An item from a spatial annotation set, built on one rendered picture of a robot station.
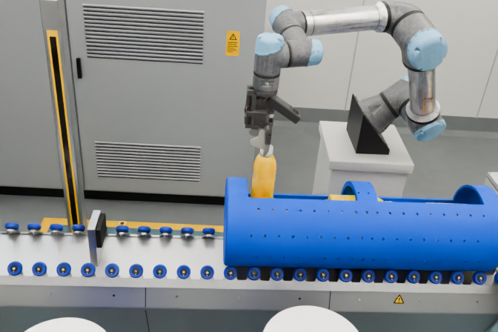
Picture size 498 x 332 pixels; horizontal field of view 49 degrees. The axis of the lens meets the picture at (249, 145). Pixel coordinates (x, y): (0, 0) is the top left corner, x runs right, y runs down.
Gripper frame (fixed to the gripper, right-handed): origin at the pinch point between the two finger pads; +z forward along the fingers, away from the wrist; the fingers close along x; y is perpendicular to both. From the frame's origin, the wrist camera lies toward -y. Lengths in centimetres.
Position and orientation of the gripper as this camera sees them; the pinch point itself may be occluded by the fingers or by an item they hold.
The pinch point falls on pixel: (266, 148)
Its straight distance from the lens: 165.3
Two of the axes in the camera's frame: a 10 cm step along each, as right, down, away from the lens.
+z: -0.7, 8.6, 5.1
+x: 0.4, 5.1, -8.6
